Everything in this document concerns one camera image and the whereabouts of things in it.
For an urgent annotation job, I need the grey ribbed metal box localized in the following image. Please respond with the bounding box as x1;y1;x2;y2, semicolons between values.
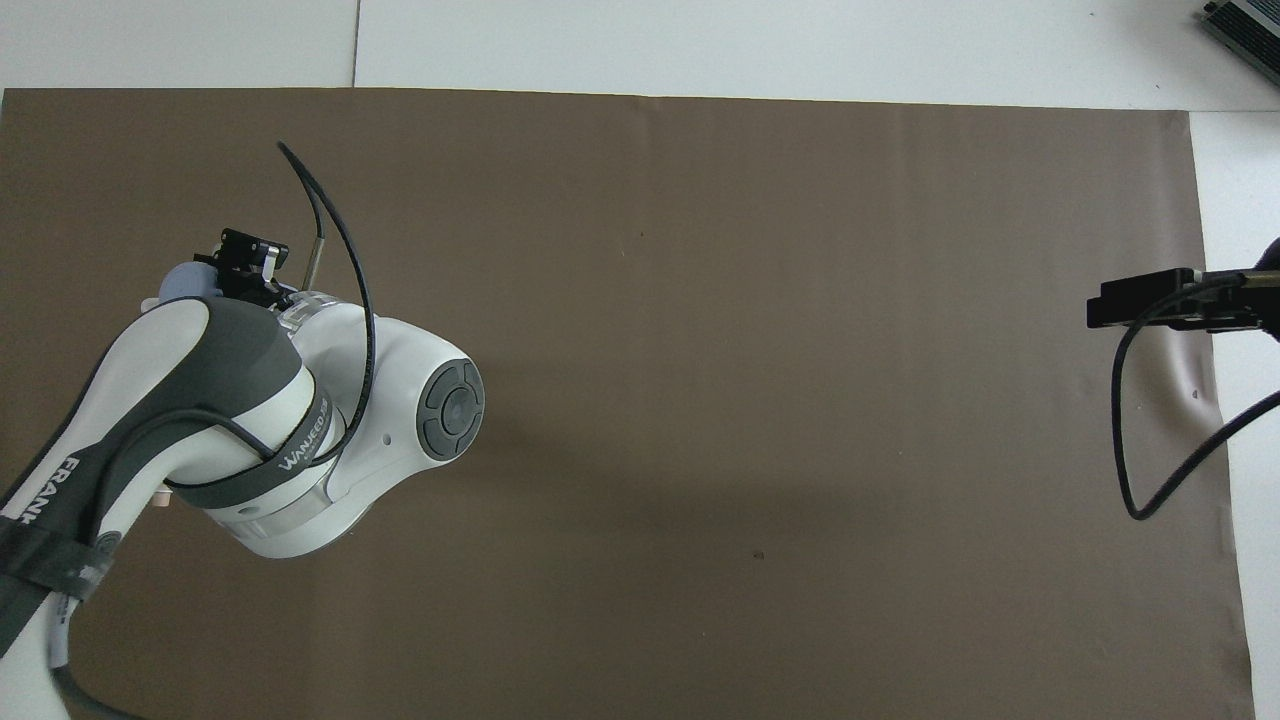
1199;0;1280;59

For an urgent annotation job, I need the light blue cup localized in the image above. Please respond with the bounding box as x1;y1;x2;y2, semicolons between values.
158;262;218;303

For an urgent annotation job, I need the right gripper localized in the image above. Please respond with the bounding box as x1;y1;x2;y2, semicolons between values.
1240;238;1280;347

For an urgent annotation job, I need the black cable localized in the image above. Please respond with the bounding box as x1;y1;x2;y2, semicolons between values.
276;140;378;464
1111;272;1280;523

